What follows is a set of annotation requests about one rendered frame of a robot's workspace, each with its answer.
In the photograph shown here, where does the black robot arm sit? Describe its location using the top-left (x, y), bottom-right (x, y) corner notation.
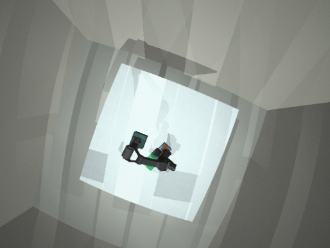
top-left (121, 136), bottom-right (177, 172)

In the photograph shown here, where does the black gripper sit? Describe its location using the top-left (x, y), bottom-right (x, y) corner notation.
top-left (152, 148), bottom-right (173, 163)

